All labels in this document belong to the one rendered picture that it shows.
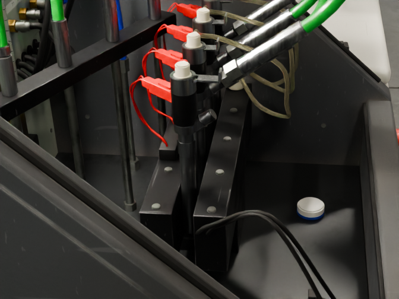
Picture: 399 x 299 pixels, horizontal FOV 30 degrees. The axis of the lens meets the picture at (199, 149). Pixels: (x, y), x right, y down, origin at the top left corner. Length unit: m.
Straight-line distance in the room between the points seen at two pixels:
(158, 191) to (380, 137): 0.34
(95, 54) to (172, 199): 0.21
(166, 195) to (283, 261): 0.22
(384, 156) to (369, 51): 0.27
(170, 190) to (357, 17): 0.61
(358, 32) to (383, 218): 0.49
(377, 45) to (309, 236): 0.37
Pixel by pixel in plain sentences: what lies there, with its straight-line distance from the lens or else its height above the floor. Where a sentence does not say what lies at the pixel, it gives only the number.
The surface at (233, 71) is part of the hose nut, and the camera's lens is 0.78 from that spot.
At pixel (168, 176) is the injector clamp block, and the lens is 0.91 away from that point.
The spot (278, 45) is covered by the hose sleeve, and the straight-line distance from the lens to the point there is 0.77.
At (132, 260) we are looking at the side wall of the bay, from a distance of 0.50.
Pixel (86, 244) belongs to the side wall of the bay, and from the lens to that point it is 0.50.
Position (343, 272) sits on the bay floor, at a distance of 1.00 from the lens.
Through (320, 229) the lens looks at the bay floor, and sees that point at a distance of 1.07.
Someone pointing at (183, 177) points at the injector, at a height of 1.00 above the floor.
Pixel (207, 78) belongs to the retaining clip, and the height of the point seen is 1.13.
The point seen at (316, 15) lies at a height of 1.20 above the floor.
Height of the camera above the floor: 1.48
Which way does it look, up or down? 31 degrees down
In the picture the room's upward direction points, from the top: 2 degrees counter-clockwise
